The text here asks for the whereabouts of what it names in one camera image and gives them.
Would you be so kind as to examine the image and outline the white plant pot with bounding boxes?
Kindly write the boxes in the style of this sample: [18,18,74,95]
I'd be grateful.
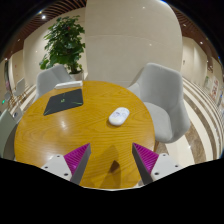
[68,69,84,82]

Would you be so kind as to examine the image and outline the distant white chair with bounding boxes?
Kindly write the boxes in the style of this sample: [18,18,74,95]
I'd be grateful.
[13,77,27,101]

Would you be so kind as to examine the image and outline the white cartoon-print computer mouse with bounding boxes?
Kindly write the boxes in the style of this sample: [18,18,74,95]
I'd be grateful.
[108,106,131,127]

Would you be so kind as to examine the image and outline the white power strip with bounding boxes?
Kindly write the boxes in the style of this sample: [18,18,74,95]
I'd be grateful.
[54,80,83,90]

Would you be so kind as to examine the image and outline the light grey shell chair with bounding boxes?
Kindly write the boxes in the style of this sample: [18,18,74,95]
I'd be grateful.
[34,64,76,101]
[127,62,192,144]

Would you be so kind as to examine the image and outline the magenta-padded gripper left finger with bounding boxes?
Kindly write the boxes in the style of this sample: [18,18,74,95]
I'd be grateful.
[40,142,92,186]

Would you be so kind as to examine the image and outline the large green potted plant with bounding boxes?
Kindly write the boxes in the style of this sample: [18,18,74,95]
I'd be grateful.
[39,15,86,75]

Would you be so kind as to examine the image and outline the grey-green chair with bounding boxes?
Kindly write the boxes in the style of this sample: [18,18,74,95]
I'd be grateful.
[0,108,24,160]

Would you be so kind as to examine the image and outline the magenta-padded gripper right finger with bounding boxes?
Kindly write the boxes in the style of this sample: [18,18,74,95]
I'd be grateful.
[131,142,184,186]

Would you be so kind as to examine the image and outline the black mouse pad green streaks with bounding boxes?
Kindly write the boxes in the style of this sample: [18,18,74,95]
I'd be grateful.
[43,88,84,117]

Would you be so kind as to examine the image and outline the red-white wall poster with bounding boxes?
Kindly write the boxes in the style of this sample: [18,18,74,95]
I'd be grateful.
[209,77,220,101]

